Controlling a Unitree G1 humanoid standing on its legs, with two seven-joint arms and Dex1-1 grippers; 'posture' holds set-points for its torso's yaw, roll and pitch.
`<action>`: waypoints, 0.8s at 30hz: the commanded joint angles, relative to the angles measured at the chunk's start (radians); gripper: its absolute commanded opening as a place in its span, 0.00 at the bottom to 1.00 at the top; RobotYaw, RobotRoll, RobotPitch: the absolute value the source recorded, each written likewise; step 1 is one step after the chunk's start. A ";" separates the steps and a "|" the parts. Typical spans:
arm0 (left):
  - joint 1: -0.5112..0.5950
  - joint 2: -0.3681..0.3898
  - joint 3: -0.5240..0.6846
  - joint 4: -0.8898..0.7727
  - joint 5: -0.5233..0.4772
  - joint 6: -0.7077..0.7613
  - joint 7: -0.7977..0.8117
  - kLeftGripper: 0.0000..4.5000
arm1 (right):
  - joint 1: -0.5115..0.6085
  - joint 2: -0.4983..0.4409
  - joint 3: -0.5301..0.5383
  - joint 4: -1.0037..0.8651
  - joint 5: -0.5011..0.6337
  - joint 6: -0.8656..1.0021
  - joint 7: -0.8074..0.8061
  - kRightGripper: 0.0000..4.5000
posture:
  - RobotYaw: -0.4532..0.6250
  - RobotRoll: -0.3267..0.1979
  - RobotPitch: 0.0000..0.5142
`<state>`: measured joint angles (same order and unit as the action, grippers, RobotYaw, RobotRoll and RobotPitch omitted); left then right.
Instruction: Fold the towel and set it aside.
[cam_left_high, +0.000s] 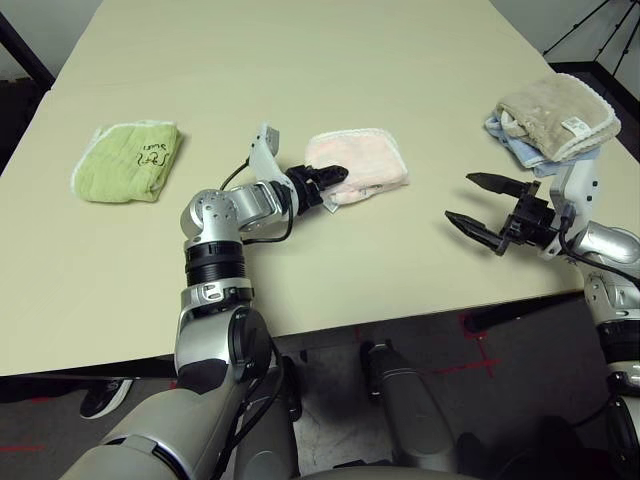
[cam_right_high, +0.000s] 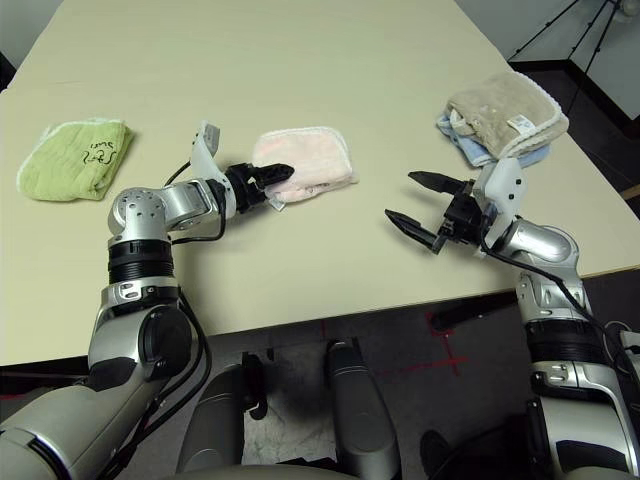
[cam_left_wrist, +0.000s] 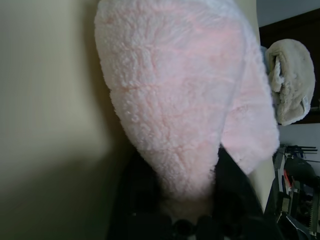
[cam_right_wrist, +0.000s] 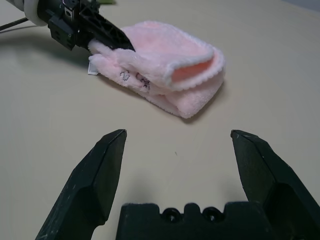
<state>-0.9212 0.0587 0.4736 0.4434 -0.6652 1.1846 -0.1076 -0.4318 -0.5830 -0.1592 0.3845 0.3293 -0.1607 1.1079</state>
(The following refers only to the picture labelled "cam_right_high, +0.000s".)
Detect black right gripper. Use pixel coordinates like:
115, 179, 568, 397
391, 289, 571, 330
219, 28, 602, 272
384, 169, 490, 255

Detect black tripod stand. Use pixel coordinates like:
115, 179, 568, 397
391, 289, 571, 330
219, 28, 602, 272
509, 0, 626, 109

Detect grey robot left leg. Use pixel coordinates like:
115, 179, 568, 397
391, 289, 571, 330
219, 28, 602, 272
177, 352, 269, 471

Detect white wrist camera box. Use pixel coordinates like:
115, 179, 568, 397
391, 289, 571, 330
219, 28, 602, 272
472, 157, 524, 256
189, 119, 237, 219

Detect pink terry towel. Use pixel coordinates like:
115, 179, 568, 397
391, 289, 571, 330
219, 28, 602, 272
251, 125, 361, 211

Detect green folded towel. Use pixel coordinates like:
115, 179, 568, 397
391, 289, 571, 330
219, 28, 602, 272
15, 117, 135, 202

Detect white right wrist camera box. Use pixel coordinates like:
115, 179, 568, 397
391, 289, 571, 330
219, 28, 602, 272
472, 157, 524, 256

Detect grey robot right leg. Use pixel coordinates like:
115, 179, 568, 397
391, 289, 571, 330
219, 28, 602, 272
324, 339, 401, 480

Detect beige folded towel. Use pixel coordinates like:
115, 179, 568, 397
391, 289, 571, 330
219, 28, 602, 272
444, 71, 570, 162

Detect light blue folded towel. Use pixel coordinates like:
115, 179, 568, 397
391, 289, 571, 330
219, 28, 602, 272
434, 112, 554, 169

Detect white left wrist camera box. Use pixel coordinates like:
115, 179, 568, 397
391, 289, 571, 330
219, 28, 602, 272
189, 119, 237, 219

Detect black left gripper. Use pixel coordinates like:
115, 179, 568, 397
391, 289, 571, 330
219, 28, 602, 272
222, 162, 296, 215

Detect beige robot torso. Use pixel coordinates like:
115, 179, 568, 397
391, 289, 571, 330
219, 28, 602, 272
174, 462, 361, 480

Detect grey robot leg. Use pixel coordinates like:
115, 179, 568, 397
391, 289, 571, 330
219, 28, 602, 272
177, 352, 269, 471
324, 339, 401, 480

